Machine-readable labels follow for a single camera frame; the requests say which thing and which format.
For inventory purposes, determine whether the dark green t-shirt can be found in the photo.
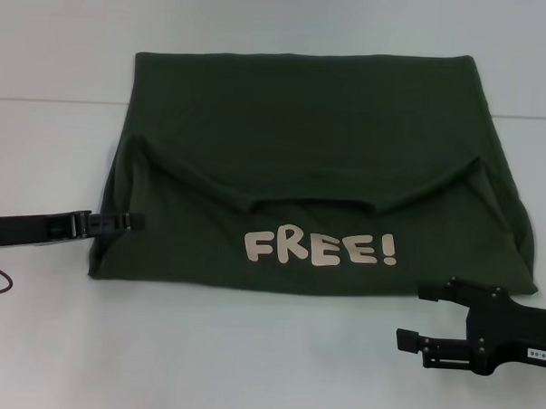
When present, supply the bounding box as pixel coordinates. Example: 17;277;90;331
86;37;546;313

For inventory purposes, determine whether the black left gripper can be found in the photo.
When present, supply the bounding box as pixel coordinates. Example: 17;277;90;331
0;205;146;255

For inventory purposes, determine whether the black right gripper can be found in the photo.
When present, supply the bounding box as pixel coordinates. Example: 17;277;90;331
395;273;546;378

